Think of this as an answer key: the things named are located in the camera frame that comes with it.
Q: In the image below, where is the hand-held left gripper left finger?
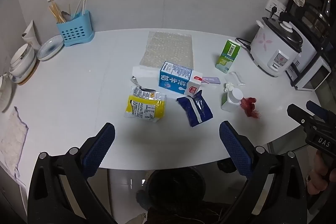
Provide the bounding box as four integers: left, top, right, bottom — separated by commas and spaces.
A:
28, 122, 116, 224

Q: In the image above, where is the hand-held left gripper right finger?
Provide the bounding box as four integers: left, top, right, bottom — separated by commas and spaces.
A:
219, 121, 307, 224

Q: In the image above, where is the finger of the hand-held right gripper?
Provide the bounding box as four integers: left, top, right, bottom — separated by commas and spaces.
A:
287, 104, 319, 130
306, 100, 336, 123

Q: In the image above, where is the black mesh trash bin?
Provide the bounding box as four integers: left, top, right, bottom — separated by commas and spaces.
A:
146, 167, 207, 214

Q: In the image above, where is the blue and white milk carton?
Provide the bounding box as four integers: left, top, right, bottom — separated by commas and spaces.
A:
158, 61, 204, 96

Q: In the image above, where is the person's right hand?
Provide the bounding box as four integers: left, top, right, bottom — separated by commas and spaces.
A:
307, 151, 336, 195

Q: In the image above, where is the black plastic bag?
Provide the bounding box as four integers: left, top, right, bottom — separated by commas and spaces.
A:
217, 159, 237, 174

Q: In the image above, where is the white microwave oven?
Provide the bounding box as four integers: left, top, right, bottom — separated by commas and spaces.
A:
286, 40, 332, 90

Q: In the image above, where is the red mesh scrap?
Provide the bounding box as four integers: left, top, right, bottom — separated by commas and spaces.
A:
239, 97, 262, 119

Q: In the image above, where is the white plastic bottle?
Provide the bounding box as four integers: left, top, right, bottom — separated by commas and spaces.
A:
221, 88, 244, 112

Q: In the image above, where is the dark blue snack packet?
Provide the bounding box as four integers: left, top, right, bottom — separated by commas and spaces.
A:
176, 90, 213, 127

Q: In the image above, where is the yellow snack packet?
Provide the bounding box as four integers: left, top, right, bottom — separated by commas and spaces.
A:
124, 86, 167, 123

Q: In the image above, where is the white rice cooker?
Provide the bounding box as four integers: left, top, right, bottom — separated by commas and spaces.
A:
250, 16, 304, 78

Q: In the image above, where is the clear plastic wrapper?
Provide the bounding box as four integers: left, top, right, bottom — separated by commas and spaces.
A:
228, 72, 246, 87

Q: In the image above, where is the purple card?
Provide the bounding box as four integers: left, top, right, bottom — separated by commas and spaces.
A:
202, 76, 222, 85

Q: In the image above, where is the white dish cloth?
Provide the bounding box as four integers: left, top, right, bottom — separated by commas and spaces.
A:
0, 107, 29, 180

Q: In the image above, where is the green and white box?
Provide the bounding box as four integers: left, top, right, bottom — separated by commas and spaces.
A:
216, 39, 241, 74

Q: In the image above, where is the black metal rack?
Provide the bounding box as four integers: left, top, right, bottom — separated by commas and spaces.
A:
286, 0, 336, 59

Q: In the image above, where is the white plate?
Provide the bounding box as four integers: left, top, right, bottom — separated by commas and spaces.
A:
0, 74, 14, 112

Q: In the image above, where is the blue patterned plate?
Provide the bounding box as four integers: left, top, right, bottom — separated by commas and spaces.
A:
37, 34, 65, 61

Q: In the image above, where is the stack of white bowls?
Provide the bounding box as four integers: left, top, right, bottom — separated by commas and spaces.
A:
9, 43, 37, 83

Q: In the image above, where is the bubble wrap sheet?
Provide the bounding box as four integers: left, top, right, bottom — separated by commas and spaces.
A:
139, 31, 195, 71

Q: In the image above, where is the blue utensil holder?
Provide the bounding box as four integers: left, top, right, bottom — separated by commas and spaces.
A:
56, 11, 95, 47

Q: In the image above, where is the white jug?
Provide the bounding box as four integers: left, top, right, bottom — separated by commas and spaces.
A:
21, 20, 41, 50

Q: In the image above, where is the bundle of wooden chopsticks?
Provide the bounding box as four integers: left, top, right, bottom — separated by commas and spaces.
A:
49, 0, 68, 24

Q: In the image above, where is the white chopsticks pair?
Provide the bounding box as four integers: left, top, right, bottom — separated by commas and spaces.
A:
74, 0, 89, 17

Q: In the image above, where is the black power cable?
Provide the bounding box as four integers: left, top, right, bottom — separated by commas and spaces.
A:
236, 37, 253, 51

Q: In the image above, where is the white wall socket with plug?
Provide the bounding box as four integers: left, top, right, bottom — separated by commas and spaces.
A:
265, 0, 287, 17

